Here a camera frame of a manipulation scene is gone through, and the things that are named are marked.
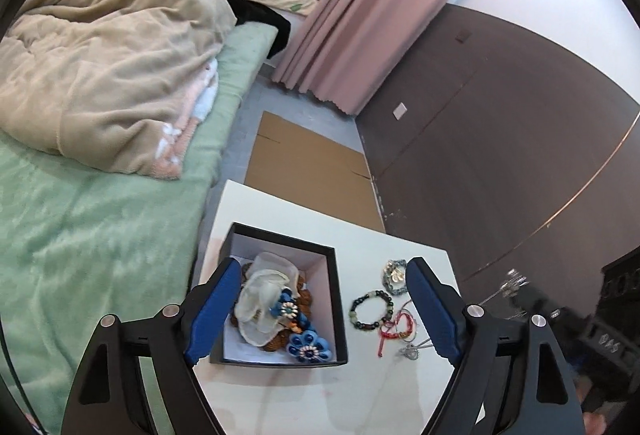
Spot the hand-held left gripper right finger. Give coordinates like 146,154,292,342
405,257,587,435

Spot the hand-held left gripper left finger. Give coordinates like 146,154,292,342
60,257,243,435

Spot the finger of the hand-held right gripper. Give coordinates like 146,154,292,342
510,289,598,341

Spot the silver dangling hair pin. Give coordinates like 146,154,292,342
479,267,529,311

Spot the black jewelry box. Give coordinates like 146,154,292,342
209,222,349,367

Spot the white fabric pouch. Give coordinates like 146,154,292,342
235,252,301,347

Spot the blue pearl flower ornament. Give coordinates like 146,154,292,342
272,291,302,322

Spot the blue flower hair clip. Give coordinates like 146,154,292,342
286,330,334,362

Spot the green bed mattress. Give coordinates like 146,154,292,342
0,22,281,435

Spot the flat brown cardboard sheet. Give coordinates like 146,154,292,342
244,111,387,232

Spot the pink white fleece blanket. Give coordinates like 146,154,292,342
154,58,221,181

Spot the beige quilt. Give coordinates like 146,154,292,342
0,0,239,177

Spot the long pink curtain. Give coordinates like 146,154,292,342
271,0,522,116

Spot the red string bracelet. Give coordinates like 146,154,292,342
377,306,420,359

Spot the silver pendant necklace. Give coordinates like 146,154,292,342
397,337,437,362

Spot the green bead bracelet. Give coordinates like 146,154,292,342
349,290,397,332

